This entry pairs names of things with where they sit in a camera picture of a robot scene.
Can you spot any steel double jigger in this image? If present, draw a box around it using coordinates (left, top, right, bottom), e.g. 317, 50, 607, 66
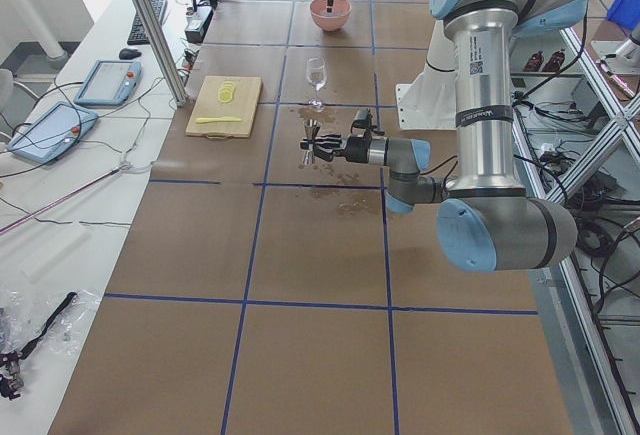
303, 119, 320, 166

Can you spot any pile of ice cubes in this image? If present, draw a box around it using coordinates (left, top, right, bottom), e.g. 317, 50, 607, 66
318, 7, 344, 20

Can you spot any clear wine glass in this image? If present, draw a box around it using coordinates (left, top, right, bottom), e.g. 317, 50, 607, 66
306, 58, 327, 111

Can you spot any pink bowl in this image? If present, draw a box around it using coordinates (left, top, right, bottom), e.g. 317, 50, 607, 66
309, 0, 352, 32

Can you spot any bamboo cutting board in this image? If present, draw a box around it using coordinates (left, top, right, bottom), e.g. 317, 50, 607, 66
185, 76, 262, 138

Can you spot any yellow plastic knife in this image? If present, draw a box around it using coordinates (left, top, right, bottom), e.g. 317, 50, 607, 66
195, 116, 243, 124

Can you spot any black power box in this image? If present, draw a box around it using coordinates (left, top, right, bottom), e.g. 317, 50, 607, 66
184, 6, 214, 44

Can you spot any black keyboard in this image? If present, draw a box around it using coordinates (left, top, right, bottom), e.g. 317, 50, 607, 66
126, 0, 170, 46

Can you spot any black computer mouse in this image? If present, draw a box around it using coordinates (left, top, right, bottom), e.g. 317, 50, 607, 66
118, 48, 141, 60

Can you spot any blue teach pendant far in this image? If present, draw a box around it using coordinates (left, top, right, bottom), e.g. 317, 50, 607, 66
74, 60, 142, 108

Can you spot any blue teach pendant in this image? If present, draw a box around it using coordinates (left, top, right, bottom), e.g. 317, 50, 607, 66
74, 60, 142, 108
7, 102, 98, 164

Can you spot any blue teach pendant near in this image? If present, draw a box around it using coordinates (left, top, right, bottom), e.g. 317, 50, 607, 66
7, 102, 98, 164

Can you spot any blue storage bin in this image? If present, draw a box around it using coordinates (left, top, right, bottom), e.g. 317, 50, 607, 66
606, 0, 640, 30

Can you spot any clear plastic bag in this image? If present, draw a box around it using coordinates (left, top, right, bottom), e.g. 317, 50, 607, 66
1, 289, 102, 357

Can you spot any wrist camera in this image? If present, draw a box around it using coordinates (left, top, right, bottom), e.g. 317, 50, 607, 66
350, 108, 377, 133

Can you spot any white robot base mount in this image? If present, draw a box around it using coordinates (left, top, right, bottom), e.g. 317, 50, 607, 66
396, 20, 456, 130

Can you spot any aluminium frame post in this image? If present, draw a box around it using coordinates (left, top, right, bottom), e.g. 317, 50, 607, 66
131, 0, 187, 107

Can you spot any black strap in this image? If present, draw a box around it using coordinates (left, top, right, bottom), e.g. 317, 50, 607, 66
0, 291, 79, 401

